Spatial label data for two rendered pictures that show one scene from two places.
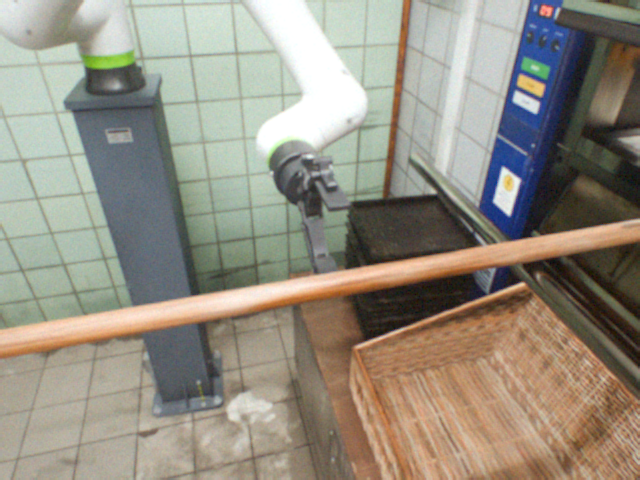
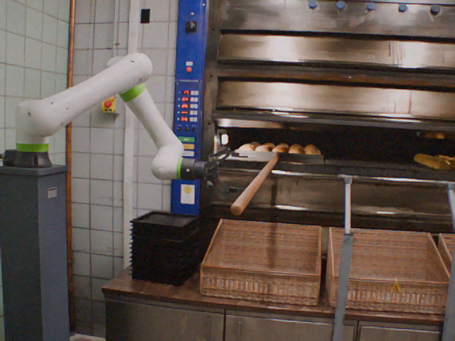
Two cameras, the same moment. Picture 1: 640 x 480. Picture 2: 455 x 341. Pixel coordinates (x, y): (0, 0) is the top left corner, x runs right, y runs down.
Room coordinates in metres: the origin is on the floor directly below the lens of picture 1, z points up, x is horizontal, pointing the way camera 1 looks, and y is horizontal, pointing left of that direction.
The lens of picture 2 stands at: (-0.21, 1.76, 1.41)
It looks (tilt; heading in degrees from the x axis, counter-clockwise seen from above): 6 degrees down; 294
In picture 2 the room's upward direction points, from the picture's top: 2 degrees clockwise
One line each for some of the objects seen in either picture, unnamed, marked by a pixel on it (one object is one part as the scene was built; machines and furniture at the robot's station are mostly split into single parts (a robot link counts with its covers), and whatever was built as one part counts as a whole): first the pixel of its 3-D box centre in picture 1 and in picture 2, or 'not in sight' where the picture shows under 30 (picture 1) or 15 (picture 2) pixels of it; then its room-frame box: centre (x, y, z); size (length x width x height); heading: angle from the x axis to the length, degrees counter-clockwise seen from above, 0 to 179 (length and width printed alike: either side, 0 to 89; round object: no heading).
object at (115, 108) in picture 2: not in sight; (111, 104); (1.47, -0.37, 1.46); 0.10 x 0.07 x 0.10; 14
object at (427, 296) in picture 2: not in sight; (384, 267); (-0.07, -0.53, 0.72); 0.56 x 0.49 x 0.28; 15
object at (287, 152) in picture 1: (299, 170); (190, 169); (0.72, 0.02, 1.18); 0.12 x 0.06 x 0.09; 105
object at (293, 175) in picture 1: (307, 191); (207, 170); (0.65, 0.01, 1.18); 0.09 x 0.07 x 0.08; 15
